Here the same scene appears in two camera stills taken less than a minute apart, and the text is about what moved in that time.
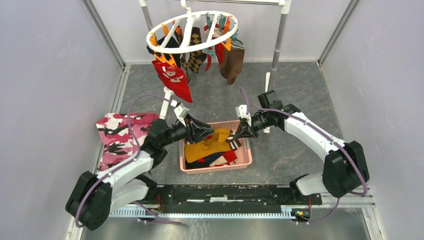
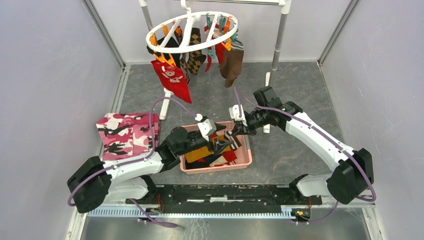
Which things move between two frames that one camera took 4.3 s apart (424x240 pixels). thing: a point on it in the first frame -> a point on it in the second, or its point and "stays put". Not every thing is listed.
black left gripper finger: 198,124 -> 219,126
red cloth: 175,79 stays put
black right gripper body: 261,121 stays put
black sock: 171,43 stays put
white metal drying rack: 283,7 stays put
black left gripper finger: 196,137 -> 218,145
